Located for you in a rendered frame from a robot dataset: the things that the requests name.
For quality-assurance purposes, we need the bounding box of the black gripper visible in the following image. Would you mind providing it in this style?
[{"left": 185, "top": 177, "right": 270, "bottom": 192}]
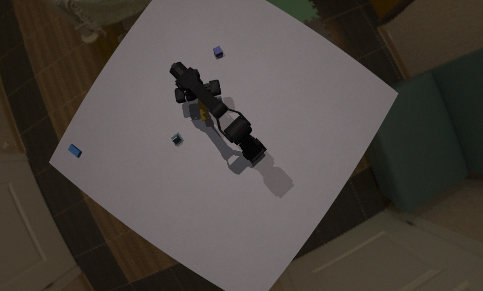
[{"left": 174, "top": 80, "right": 221, "bottom": 104}]

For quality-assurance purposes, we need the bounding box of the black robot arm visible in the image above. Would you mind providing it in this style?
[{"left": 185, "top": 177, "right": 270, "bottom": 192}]
[{"left": 169, "top": 62, "right": 267, "bottom": 163}]

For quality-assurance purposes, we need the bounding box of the yellow bar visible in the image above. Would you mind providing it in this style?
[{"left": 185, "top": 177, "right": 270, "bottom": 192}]
[{"left": 198, "top": 98, "right": 210, "bottom": 122}]

